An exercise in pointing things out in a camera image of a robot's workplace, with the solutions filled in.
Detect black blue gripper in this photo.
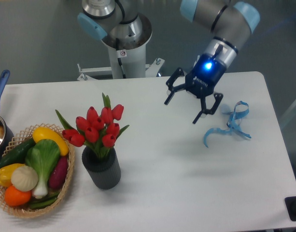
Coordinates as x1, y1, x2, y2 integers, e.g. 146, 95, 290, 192
164, 53, 227, 125

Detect red tulip bouquet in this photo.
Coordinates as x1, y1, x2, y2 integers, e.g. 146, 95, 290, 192
56, 94, 129, 161

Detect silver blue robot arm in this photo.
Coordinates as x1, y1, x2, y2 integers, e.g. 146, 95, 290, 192
77, 0, 260, 115

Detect dark grey ribbed vase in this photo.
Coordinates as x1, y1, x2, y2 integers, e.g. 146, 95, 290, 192
82, 147, 121, 190

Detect blue ribbon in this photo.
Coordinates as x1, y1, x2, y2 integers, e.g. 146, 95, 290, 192
203, 101, 252, 148

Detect black clamp base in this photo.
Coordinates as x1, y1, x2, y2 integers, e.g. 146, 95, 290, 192
284, 196, 296, 221

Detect yellow squash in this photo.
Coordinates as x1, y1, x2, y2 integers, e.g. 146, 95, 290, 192
32, 127, 70, 157

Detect purple sweet potato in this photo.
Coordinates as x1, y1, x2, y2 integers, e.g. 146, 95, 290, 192
48, 156, 68, 189

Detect green bok choy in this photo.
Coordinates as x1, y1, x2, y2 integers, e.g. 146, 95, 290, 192
25, 139, 60, 199

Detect woven wicker basket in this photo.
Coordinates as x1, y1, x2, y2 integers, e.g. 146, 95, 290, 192
0, 123, 75, 218

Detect green cucumber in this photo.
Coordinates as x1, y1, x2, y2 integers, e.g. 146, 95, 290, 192
0, 138, 35, 168

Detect white garlic bulb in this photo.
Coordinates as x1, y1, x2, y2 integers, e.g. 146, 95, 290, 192
11, 165, 38, 192

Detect green bean pods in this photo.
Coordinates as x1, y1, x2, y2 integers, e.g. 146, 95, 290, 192
28, 192, 59, 210

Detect yellow bell pepper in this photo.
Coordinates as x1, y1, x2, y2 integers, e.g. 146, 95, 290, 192
0, 163, 24, 188

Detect orange fruit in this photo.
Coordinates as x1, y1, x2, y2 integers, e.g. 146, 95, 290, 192
4, 185, 32, 206

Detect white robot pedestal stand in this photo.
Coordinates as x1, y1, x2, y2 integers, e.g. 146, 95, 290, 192
77, 43, 165, 81

